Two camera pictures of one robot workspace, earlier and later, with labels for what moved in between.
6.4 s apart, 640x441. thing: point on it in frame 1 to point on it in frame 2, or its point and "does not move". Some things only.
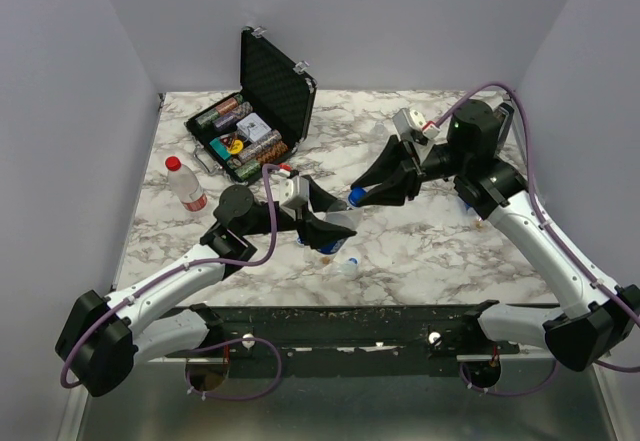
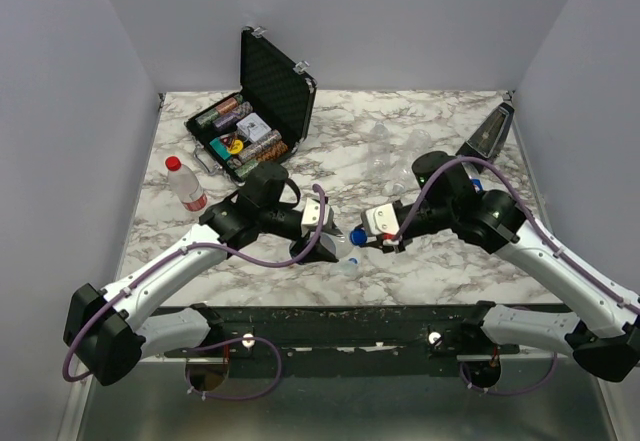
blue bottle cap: x=355 y=194 to x=358 y=236
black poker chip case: x=263 y=124 does not move
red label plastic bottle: x=185 y=185 does not move
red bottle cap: x=172 y=163 does not move
